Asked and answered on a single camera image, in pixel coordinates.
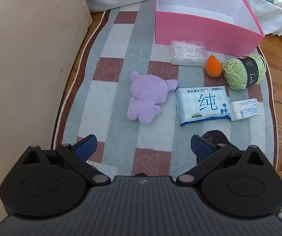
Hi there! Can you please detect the blue wet wipes pack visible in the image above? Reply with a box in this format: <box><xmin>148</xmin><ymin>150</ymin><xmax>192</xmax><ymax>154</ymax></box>
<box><xmin>175</xmin><ymin>86</ymin><xmax>231</xmax><ymax>126</ymax></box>

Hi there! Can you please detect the small white tissue pack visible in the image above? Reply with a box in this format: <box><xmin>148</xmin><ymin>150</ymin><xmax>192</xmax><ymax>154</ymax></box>
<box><xmin>229</xmin><ymin>99</ymin><xmax>260</xmax><ymax>121</ymax></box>

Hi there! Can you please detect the purple plush toy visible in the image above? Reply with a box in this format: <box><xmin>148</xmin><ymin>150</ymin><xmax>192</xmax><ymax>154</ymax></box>
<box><xmin>127</xmin><ymin>71</ymin><xmax>178</xmax><ymax>125</ymax></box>

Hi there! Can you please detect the green yarn ball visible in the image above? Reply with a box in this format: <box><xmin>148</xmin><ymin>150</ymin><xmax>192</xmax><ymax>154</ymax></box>
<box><xmin>221</xmin><ymin>54</ymin><xmax>267</xmax><ymax>90</ymax></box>

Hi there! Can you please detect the orange makeup sponge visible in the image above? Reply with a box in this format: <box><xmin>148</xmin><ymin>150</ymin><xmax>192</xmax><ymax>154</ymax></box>
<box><xmin>206</xmin><ymin>55</ymin><xmax>222</xmax><ymax>78</ymax></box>

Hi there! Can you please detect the clear floss pick box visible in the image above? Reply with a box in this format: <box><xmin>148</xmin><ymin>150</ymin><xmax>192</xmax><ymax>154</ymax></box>
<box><xmin>169</xmin><ymin>40</ymin><xmax>208</xmax><ymax>67</ymax></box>

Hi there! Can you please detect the beige wooden cabinet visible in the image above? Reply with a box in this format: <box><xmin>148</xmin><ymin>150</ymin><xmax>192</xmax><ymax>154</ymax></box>
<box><xmin>0</xmin><ymin>0</ymin><xmax>92</xmax><ymax>221</ymax></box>

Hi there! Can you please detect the pink cardboard box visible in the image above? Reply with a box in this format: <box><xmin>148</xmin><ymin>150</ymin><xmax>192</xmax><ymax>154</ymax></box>
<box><xmin>155</xmin><ymin>0</ymin><xmax>264</xmax><ymax>56</ymax></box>

